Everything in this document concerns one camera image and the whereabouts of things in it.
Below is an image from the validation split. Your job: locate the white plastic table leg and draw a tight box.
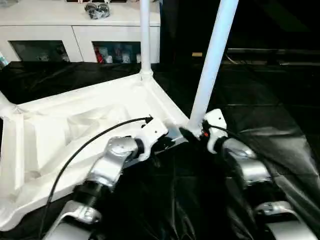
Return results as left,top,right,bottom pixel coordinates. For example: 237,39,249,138
138,0,154,81
186,0,240,135
0,91,17,116

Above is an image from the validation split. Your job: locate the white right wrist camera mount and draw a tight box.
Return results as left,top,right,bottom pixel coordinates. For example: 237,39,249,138
201,108,228,154

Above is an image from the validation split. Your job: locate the white cabinet with glass doors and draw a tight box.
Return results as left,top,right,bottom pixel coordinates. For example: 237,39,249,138
0,0,161,65

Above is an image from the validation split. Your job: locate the white plastic table top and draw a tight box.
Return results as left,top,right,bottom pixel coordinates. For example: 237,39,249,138
0,73,193,232

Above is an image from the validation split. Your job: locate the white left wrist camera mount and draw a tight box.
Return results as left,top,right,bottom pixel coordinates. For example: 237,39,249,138
138,116,169,161

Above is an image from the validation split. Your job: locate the dark object on cabinet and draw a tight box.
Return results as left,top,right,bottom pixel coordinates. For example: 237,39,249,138
84,2,111,20

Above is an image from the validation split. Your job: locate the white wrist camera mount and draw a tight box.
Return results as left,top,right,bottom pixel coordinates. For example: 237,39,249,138
138,116,169,161
201,108,228,154

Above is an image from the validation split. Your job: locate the black mat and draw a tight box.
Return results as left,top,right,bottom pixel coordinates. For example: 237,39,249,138
0,61,320,240

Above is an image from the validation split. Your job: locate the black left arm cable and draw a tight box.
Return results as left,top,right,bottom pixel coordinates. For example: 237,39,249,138
37,114,154,238

